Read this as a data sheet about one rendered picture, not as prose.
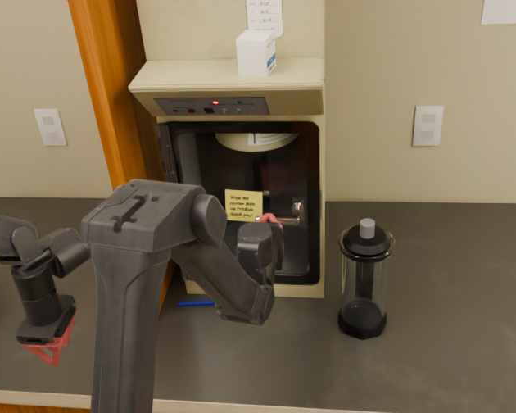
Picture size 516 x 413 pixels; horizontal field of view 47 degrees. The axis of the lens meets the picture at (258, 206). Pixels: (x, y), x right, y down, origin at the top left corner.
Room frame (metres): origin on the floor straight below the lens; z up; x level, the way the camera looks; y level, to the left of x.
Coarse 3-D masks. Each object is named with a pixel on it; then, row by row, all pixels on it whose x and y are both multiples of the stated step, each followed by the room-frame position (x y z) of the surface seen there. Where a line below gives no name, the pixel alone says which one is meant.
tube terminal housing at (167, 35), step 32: (160, 0) 1.03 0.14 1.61; (192, 0) 1.02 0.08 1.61; (224, 0) 1.01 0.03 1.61; (288, 0) 0.99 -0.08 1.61; (320, 0) 0.99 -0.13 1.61; (160, 32) 1.03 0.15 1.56; (192, 32) 1.02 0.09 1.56; (224, 32) 1.01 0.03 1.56; (288, 32) 0.99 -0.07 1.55; (320, 32) 0.99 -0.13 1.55; (320, 128) 0.99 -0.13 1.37; (320, 160) 0.99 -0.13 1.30; (320, 224) 0.99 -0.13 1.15; (320, 256) 0.99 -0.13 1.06; (192, 288) 1.03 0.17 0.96; (288, 288) 1.00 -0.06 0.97; (320, 288) 0.99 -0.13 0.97
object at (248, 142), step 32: (192, 128) 1.01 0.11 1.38; (224, 128) 1.00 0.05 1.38; (256, 128) 0.99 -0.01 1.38; (288, 128) 0.98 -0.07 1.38; (192, 160) 1.01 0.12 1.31; (224, 160) 1.00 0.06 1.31; (256, 160) 0.99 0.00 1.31; (288, 160) 0.98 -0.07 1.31; (224, 192) 1.00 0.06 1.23; (288, 192) 0.98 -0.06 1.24; (288, 256) 0.98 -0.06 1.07
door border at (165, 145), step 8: (160, 128) 1.02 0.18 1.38; (168, 128) 1.02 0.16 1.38; (168, 136) 1.02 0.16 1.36; (160, 144) 1.02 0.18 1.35; (168, 144) 1.02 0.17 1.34; (168, 152) 1.02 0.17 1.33; (168, 160) 1.02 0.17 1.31; (168, 168) 1.02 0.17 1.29; (168, 176) 1.02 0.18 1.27; (176, 176) 1.02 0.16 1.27; (184, 272) 1.02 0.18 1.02
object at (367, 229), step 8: (360, 224) 0.90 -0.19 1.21; (368, 224) 0.89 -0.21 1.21; (352, 232) 0.91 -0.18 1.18; (360, 232) 0.90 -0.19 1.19; (368, 232) 0.89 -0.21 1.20; (376, 232) 0.90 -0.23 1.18; (384, 232) 0.90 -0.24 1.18; (344, 240) 0.90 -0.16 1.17; (352, 240) 0.88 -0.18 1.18; (360, 240) 0.88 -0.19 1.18; (368, 240) 0.88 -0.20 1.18; (376, 240) 0.88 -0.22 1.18; (384, 240) 0.88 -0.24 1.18; (352, 248) 0.87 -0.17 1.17; (360, 248) 0.86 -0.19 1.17; (368, 248) 0.86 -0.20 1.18; (376, 248) 0.86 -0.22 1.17; (384, 248) 0.87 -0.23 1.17
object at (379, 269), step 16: (368, 256) 0.85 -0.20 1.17; (352, 272) 0.87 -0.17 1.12; (368, 272) 0.85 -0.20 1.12; (384, 272) 0.87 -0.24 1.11; (352, 288) 0.87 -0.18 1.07; (368, 288) 0.85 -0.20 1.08; (384, 288) 0.87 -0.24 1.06; (352, 304) 0.86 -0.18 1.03; (368, 304) 0.85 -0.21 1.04; (384, 304) 0.88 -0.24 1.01; (352, 320) 0.86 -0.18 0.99; (368, 320) 0.85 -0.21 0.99
